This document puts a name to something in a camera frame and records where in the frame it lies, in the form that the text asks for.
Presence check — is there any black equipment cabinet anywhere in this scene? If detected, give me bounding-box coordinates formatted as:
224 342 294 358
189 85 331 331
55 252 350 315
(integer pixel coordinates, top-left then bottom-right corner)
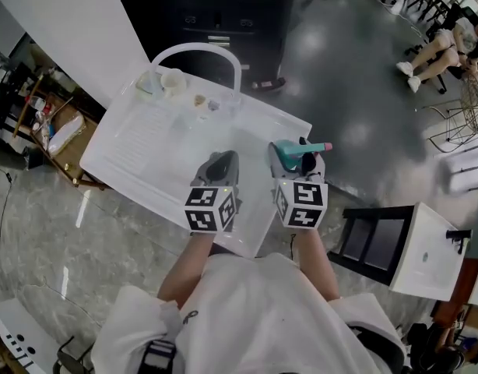
143 0 299 93

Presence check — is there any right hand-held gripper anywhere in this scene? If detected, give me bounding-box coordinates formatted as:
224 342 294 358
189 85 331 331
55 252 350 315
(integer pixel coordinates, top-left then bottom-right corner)
267 136 329 230

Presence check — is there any gold wire chair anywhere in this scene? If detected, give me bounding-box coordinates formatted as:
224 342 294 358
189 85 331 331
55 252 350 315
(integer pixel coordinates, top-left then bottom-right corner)
428 72 478 144

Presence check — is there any wooden cart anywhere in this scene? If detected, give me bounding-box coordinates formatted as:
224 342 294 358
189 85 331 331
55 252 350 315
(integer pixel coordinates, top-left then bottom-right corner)
12 72 108 191

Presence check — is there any white soft package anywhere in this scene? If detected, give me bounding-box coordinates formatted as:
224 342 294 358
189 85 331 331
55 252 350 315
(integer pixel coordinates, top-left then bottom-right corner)
47 114 87 156

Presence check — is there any teal spray bottle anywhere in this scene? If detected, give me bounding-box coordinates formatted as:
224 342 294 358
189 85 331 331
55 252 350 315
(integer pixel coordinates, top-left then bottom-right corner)
275 139 333 173

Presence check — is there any pale green soap dish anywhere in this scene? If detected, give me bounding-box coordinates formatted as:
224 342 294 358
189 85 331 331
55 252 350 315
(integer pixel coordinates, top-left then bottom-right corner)
135 69 163 96

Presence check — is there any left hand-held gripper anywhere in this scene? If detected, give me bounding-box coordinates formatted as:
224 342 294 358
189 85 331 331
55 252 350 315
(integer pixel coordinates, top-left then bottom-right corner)
184 150 241 235

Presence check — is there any black faucet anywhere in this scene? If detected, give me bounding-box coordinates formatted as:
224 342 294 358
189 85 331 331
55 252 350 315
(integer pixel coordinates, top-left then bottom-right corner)
445 228 473 255

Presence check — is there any person's right forearm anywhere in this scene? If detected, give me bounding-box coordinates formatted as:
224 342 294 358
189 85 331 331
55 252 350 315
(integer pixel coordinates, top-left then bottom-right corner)
294 227 342 302

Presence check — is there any black table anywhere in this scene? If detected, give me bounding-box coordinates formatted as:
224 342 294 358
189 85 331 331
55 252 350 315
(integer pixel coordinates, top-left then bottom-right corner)
0 58 40 134

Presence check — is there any white sink basin with drainboard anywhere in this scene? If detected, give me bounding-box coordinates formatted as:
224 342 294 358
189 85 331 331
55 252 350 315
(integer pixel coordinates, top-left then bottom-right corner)
79 66 314 259

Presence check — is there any white curved faucet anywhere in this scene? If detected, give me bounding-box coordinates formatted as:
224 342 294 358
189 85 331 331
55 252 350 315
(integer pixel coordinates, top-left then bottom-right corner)
149 41 244 112

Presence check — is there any white cup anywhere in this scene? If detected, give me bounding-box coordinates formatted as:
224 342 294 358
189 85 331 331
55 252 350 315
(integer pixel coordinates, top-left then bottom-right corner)
160 67 187 100

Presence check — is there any person's white shirt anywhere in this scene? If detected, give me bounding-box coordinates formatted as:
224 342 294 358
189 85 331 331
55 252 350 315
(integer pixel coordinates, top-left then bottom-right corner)
90 252 406 374

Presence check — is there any reddish brown table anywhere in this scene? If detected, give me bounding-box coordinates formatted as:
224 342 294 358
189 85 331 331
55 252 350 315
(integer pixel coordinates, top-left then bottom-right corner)
431 257 478 330

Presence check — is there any black stool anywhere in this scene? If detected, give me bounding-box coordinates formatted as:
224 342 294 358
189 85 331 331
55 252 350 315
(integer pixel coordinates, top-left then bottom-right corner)
53 335 95 374

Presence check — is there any black chest strap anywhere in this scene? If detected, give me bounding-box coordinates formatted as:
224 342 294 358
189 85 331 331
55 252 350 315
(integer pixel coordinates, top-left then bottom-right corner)
136 339 178 374

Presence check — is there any person's left forearm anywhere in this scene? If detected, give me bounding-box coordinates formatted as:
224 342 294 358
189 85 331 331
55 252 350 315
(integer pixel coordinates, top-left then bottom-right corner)
156 231 216 312

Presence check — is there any white panel with black dots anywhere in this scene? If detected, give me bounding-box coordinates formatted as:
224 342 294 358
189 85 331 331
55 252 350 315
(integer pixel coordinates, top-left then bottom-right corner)
0 298 56 374

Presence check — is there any clear bottle red label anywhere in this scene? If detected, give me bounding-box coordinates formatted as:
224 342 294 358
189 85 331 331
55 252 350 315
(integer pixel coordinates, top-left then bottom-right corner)
26 94 55 117

